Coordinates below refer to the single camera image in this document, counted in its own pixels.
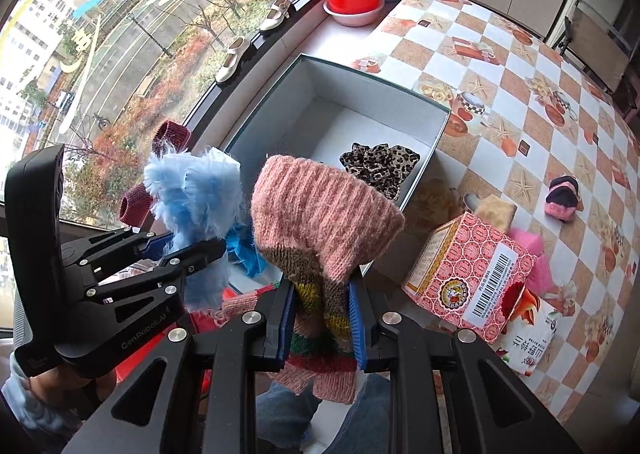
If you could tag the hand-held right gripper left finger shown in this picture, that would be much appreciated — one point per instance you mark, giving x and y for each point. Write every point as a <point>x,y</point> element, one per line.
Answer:
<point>240,334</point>

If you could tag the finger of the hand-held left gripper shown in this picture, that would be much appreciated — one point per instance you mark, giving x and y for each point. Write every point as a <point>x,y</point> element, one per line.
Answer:
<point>125,249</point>
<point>165,266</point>

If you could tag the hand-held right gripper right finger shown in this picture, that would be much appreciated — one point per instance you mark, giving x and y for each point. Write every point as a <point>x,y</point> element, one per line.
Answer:
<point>380,334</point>

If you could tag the light blue fluffy cloth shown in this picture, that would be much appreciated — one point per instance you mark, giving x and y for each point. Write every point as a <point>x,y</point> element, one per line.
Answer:
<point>195,194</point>

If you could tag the leopard print scrunchie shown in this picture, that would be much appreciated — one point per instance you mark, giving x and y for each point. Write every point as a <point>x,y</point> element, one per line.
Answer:
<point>380,164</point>

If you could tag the pink and black knit slipper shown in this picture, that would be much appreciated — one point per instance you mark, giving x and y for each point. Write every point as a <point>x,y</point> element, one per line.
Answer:
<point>564,196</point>

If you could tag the white cardboard box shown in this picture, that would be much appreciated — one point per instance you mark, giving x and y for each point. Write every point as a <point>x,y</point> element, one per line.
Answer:
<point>350,104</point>

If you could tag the person's left forearm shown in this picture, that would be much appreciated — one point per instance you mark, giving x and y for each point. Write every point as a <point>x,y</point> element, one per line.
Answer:
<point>30,414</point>

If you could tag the person's left hand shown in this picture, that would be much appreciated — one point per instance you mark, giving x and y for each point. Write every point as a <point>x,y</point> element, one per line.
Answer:
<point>75,386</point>

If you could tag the person's jeans leg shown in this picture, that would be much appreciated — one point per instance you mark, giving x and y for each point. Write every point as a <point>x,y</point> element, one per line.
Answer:
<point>295,414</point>

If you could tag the red patterned carton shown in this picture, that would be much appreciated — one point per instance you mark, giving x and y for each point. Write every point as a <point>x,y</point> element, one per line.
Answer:
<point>470,279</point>

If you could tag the floral tissue pack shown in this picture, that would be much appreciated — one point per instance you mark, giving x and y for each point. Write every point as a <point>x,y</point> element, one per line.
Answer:
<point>530,339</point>

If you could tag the cream leather shoe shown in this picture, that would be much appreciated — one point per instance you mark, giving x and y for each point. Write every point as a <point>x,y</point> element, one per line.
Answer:
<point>232,59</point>
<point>275,14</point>

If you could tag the checkered printed tablecloth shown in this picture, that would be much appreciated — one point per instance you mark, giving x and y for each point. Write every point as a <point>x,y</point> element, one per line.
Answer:
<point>540,124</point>

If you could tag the white plastic basin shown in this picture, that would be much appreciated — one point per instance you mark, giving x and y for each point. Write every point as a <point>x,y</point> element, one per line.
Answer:
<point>350,18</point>

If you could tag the folding chair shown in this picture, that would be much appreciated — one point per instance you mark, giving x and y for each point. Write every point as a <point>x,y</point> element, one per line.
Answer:
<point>592,41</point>

